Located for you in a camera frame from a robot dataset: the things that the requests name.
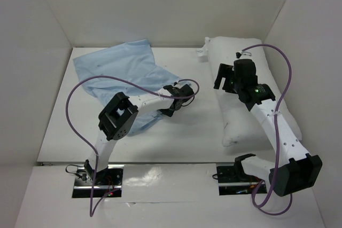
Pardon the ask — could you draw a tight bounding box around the white pillow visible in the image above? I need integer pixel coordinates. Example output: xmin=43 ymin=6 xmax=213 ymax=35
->
xmin=196 ymin=35 xmax=303 ymax=148

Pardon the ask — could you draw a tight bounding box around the light blue pillowcase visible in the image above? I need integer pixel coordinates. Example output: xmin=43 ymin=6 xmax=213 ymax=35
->
xmin=72 ymin=37 xmax=182 ymax=138

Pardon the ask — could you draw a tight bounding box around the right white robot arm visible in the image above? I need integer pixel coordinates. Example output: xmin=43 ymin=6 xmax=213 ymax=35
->
xmin=214 ymin=59 xmax=322 ymax=196

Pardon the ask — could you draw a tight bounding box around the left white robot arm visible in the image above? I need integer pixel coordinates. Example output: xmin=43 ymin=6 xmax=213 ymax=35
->
xmin=84 ymin=84 xmax=194 ymax=185

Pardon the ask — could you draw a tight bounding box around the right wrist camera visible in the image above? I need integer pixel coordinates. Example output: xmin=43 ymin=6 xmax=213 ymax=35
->
xmin=236 ymin=51 xmax=252 ymax=59

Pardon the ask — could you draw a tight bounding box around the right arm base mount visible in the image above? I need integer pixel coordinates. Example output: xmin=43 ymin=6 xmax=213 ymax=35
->
xmin=212 ymin=164 xmax=260 ymax=196

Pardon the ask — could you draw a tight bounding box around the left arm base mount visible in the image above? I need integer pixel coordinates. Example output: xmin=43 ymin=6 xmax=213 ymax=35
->
xmin=65 ymin=164 xmax=124 ymax=199

